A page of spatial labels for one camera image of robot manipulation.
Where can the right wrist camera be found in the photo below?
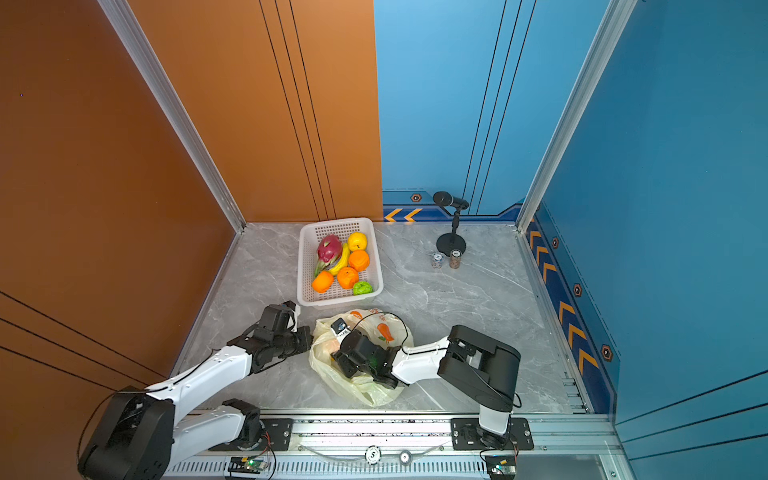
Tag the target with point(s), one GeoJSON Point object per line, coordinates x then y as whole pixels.
{"type": "Point", "coordinates": [340, 328]}

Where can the yellow lemon fruit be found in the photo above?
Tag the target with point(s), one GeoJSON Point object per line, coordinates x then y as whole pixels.
{"type": "Point", "coordinates": [357, 241]}

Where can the yellow banana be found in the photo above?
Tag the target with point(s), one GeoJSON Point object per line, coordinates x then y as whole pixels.
{"type": "Point", "coordinates": [342, 261]}

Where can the aluminium corner post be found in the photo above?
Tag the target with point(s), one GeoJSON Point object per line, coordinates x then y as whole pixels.
{"type": "Point", "coordinates": [608, 34]}
{"type": "Point", "coordinates": [126, 25]}

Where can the translucent printed plastic bag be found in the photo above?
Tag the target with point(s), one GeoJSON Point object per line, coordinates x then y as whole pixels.
{"type": "Point", "coordinates": [383, 329]}

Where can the orange fruit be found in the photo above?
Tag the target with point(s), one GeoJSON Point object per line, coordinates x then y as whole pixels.
{"type": "Point", "coordinates": [347, 277]}
{"type": "Point", "coordinates": [359, 260]}
{"type": "Point", "coordinates": [323, 282]}

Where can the aluminium corner post left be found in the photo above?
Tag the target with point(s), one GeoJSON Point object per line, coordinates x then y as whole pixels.
{"type": "Point", "coordinates": [126, 25]}

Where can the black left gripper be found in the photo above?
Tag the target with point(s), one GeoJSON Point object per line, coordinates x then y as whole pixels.
{"type": "Point", "coordinates": [306, 342]}

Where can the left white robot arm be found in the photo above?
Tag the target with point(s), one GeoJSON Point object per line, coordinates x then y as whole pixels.
{"type": "Point", "coordinates": [143, 433]}

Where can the pink dragon fruit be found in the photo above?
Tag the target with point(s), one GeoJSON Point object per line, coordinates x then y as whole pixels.
{"type": "Point", "coordinates": [328, 252]}

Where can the orange grey poker chip stack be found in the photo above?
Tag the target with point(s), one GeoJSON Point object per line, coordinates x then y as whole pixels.
{"type": "Point", "coordinates": [455, 259]}

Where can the small black box on rail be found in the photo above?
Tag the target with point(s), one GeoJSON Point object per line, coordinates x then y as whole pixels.
{"type": "Point", "coordinates": [501, 467]}

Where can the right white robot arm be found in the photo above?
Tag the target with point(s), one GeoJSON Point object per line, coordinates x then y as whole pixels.
{"type": "Point", "coordinates": [481, 367]}

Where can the white perforated plastic basket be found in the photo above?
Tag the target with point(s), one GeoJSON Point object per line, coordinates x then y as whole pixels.
{"type": "Point", "coordinates": [309, 240]}

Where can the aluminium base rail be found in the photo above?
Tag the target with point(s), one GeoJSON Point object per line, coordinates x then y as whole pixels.
{"type": "Point", "coordinates": [420, 445]}

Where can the black microphone stand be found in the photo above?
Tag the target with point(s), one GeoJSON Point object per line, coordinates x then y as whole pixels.
{"type": "Point", "coordinates": [449, 243]}

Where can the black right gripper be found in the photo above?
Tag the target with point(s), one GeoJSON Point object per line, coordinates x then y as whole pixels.
{"type": "Point", "coordinates": [343, 364]}

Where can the green circuit board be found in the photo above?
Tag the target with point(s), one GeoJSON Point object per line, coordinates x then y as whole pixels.
{"type": "Point", "coordinates": [244, 466]}

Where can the aluminium corner post right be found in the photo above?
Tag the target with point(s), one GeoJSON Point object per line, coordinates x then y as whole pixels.
{"type": "Point", "coordinates": [608, 34]}

